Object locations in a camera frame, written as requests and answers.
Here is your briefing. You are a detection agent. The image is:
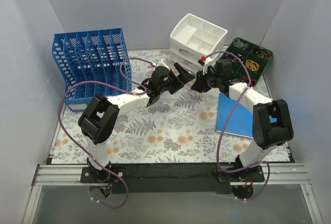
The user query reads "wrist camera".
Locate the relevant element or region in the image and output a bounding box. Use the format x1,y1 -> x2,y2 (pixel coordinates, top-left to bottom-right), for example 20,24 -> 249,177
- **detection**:
198,56 -> 214,75
152,58 -> 170,69

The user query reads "blue plastic file rack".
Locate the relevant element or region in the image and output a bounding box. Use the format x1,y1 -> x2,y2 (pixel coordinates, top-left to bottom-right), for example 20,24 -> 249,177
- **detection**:
52,28 -> 132,112

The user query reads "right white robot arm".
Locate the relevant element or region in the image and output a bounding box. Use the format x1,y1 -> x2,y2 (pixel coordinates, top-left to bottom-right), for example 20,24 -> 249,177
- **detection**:
191,56 -> 294,181

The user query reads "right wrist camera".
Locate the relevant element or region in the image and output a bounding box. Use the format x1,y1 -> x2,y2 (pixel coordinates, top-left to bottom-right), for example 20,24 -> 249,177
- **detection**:
198,56 -> 214,75

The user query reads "white drawer organizer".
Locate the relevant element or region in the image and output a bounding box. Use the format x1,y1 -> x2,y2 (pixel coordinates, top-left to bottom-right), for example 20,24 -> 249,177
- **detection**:
170,13 -> 228,73

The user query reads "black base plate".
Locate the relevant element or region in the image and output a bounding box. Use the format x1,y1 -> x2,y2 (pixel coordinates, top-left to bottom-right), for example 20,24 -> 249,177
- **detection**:
80,162 -> 267,195

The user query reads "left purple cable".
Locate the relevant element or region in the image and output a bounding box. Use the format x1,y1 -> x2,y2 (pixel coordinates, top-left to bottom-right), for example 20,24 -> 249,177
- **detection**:
58,57 -> 157,208

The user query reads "aluminium frame rail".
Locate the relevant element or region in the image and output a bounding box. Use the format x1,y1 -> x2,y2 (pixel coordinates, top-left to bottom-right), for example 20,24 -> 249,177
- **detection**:
23,163 -> 323,223

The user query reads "blue notebook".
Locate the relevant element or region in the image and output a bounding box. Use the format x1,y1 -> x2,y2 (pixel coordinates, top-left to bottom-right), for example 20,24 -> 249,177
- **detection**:
216,93 -> 253,138

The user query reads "green compartment tray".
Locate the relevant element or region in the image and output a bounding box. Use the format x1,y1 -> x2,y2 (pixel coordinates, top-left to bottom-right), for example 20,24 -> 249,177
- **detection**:
221,37 -> 274,86

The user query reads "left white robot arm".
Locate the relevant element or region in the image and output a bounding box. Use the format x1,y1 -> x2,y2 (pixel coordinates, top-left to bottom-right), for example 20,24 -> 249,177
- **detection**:
78,62 -> 195,183

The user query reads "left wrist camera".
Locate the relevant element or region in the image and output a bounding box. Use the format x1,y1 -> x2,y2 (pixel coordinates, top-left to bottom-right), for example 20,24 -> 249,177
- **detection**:
152,58 -> 170,69

